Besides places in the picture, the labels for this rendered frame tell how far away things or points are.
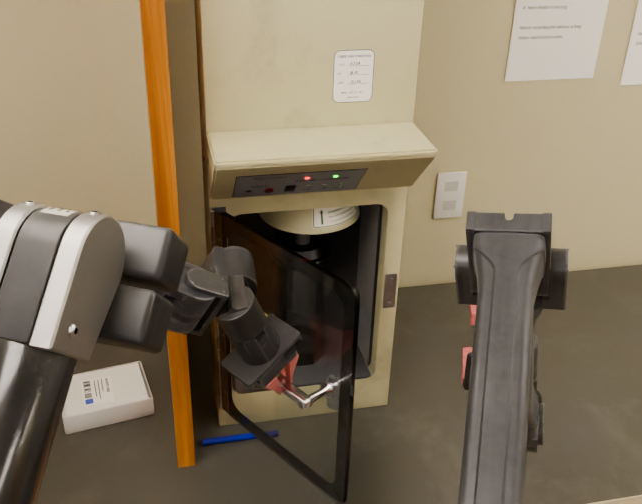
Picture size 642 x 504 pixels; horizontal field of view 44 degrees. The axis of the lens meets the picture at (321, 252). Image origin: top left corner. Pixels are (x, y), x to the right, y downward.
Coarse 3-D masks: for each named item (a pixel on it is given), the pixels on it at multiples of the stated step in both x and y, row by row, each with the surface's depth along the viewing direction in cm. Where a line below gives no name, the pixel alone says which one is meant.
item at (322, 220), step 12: (264, 216) 134; (276, 216) 132; (288, 216) 131; (300, 216) 130; (312, 216) 130; (324, 216) 131; (336, 216) 132; (348, 216) 133; (288, 228) 131; (300, 228) 131; (312, 228) 130; (324, 228) 131; (336, 228) 132
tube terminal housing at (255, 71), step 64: (256, 0) 109; (320, 0) 111; (384, 0) 113; (256, 64) 113; (320, 64) 115; (384, 64) 117; (256, 128) 118; (320, 192) 126; (384, 192) 128; (384, 256) 134; (384, 320) 141; (384, 384) 149
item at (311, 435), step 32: (224, 224) 121; (256, 256) 117; (288, 256) 111; (288, 288) 114; (320, 288) 108; (352, 288) 103; (288, 320) 116; (320, 320) 110; (352, 320) 105; (320, 352) 113; (352, 352) 107; (352, 384) 110; (256, 416) 133; (288, 416) 125; (320, 416) 118; (288, 448) 129; (320, 448) 121; (320, 480) 124
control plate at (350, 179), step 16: (240, 176) 111; (256, 176) 112; (272, 176) 113; (288, 176) 114; (304, 176) 114; (320, 176) 115; (352, 176) 117; (240, 192) 117; (256, 192) 118; (272, 192) 119; (288, 192) 120; (304, 192) 121
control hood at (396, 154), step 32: (288, 128) 119; (320, 128) 119; (352, 128) 120; (384, 128) 120; (416, 128) 120; (224, 160) 108; (256, 160) 108; (288, 160) 109; (320, 160) 110; (352, 160) 111; (384, 160) 113; (416, 160) 114; (224, 192) 117
